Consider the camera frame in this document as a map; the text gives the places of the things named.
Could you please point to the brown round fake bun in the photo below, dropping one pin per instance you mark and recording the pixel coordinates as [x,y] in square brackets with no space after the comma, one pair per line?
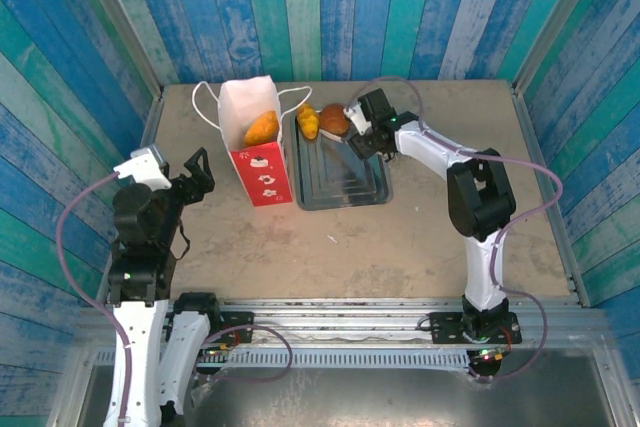
[334,118]

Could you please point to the yellow fake croissant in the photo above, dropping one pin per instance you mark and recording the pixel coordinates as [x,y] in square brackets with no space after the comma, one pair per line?
[309,122]

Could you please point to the red and white paper bag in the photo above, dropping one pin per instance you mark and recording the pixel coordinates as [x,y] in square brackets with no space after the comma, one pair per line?
[260,177]

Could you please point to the orange oval fake bread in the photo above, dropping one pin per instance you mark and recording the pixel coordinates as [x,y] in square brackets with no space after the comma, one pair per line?
[262,129]

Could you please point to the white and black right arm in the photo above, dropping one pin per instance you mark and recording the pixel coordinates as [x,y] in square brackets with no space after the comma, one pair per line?
[480,267]

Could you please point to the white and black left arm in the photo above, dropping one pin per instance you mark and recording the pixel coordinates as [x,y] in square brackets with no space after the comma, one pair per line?
[137,347]

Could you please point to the dark metal baking tray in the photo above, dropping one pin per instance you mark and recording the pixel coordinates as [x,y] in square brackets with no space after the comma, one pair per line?
[340,177]

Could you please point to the small white scrap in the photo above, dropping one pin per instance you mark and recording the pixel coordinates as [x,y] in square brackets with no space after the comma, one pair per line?
[332,238]

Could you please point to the small circuit board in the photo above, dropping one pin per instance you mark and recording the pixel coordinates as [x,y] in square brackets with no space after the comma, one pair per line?
[215,352]
[487,356]

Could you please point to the steel sheet panel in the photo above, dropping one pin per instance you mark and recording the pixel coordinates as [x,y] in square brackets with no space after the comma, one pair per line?
[375,397]

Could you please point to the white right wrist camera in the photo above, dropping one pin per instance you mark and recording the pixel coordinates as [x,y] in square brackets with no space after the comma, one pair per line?
[359,117]

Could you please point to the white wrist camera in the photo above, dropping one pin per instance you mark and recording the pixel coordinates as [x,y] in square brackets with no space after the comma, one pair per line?
[145,169]
[359,117]

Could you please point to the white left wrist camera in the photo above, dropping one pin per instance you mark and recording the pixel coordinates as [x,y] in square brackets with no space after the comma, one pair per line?
[145,169]

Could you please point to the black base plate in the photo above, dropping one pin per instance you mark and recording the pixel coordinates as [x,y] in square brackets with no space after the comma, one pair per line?
[240,322]
[447,327]

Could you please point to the aluminium corner post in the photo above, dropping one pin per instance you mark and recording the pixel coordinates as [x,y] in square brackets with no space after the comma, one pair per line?
[125,27]
[555,22]

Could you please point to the aluminium mounting rail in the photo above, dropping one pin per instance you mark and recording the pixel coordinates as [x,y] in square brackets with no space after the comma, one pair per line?
[340,319]

